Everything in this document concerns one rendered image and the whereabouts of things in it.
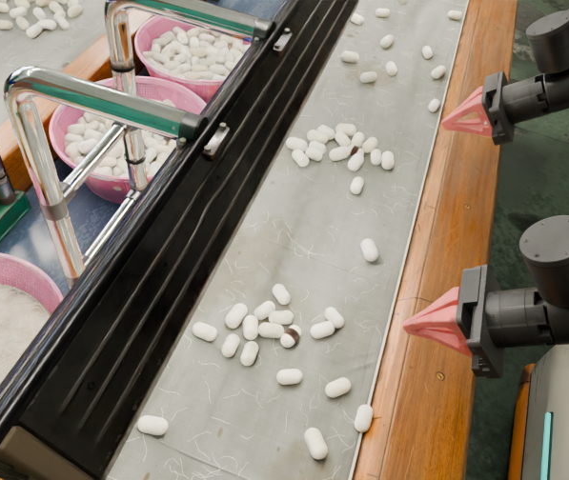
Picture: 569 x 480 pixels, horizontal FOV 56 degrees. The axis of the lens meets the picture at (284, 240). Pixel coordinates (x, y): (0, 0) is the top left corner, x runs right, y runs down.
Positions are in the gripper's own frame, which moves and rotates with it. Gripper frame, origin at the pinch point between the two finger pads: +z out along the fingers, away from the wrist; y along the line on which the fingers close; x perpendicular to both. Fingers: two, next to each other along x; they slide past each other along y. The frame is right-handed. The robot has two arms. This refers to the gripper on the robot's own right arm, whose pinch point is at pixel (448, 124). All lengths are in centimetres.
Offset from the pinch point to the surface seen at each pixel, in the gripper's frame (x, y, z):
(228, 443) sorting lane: -1, 54, 19
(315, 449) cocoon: 4, 52, 10
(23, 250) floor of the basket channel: -22, 36, 54
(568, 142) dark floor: 108, -136, 7
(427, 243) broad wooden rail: 8.7, 17.0, 4.3
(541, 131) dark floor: 100, -137, 16
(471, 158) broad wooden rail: 11.4, -5.4, 0.9
